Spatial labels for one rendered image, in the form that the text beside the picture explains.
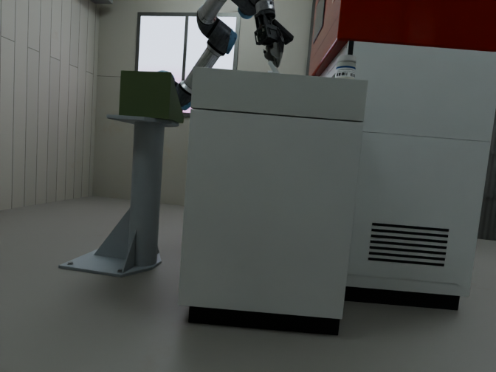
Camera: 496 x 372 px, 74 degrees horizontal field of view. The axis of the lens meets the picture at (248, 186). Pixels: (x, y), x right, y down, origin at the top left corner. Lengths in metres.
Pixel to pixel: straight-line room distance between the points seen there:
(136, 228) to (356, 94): 1.30
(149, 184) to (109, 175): 2.73
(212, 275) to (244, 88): 0.70
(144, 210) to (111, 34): 3.24
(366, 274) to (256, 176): 0.80
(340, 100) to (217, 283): 0.81
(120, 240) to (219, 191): 0.99
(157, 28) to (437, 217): 3.71
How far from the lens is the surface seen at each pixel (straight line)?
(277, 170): 1.21
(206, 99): 1.23
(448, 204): 1.81
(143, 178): 1.86
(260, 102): 1.22
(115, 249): 2.10
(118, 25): 4.78
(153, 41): 4.48
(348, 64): 1.33
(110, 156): 4.56
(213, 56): 1.94
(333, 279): 1.32
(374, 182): 1.65
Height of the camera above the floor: 0.66
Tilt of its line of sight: 5 degrees down
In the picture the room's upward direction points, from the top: 5 degrees clockwise
